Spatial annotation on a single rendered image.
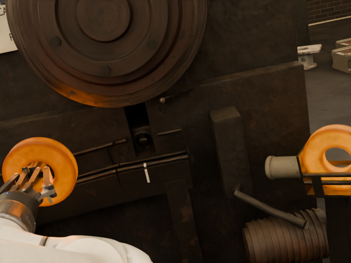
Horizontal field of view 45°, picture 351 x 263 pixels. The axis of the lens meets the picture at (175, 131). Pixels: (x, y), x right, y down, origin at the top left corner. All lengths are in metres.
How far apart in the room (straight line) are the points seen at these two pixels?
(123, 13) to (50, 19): 0.16
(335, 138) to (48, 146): 0.62
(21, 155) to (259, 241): 0.60
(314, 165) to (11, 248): 0.77
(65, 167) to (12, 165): 0.11
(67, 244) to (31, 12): 0.60
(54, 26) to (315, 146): 0.64
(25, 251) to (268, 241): 0.77
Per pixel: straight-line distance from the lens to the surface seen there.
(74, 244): 0.60
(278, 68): 1.22
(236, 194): 1.14
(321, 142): 1.02
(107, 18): 0.96
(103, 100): 1.09
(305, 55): 4.73
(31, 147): 0.93
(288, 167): 1.06
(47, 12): 0.99
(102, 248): 0.60
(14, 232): 0.67
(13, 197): 0.78
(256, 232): 1.12
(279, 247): 1.12
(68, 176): 0.94
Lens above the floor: 1.16
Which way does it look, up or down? 19 degrees down
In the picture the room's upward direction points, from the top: 12 degrees counter-clockwise
